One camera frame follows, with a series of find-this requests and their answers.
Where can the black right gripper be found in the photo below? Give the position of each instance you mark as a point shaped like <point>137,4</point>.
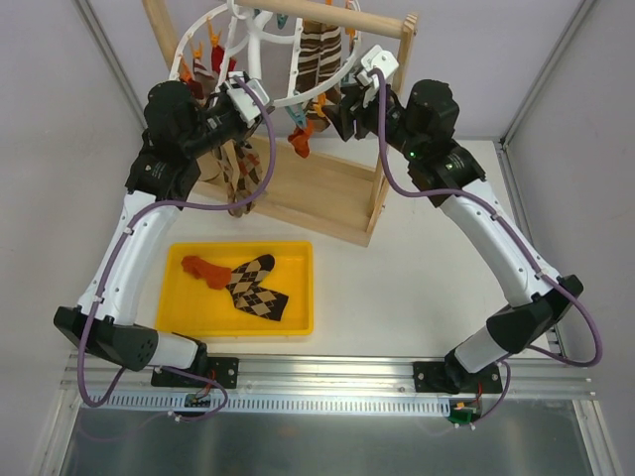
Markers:
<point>351,115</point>

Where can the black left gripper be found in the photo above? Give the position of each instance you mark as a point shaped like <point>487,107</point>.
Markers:
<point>237,113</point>

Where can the teal clothes peg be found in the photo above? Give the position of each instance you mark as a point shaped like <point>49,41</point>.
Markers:
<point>298,115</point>

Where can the white round clip hanger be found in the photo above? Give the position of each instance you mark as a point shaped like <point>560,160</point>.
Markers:
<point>278,59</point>

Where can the orange sock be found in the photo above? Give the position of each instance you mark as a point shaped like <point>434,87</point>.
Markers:
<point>300,139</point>
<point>215,277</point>

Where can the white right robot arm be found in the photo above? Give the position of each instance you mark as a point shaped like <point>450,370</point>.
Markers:
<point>537,295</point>

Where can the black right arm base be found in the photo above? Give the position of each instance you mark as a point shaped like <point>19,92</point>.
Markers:
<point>431,377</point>

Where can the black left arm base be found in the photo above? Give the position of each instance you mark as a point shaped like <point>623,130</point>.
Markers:
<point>222,370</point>

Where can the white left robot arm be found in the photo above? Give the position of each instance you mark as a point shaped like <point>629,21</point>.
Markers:
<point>179,130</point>

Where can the wooden hanger rack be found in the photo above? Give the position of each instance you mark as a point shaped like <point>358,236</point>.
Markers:
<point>323,193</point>

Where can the orange clothes peg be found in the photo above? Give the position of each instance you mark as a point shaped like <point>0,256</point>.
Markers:
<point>318,105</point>

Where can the beige argyle hanging sock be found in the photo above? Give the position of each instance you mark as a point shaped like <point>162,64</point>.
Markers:
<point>242,177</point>

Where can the brown striped sock pair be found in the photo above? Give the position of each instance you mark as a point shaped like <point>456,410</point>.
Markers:
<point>320,54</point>

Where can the red hanging sock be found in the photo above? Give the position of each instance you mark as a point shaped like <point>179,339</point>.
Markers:
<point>217,58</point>

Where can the yellow plastic tray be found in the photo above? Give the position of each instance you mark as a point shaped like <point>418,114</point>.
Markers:
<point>188,306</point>

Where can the brown argyle sock in tray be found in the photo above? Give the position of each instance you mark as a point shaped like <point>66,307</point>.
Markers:
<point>248,294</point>

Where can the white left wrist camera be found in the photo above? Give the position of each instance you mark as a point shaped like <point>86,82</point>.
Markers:
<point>247,108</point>

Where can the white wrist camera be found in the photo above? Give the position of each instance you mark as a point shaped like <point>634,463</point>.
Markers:
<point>247,108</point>
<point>375,58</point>

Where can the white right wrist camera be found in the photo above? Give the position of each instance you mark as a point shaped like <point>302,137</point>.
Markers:
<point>375,58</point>

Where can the white slotted cable duct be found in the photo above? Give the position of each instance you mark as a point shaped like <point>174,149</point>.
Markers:
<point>280,404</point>

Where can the aluminium mounting rail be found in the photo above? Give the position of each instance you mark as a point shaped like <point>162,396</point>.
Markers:
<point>531,378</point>

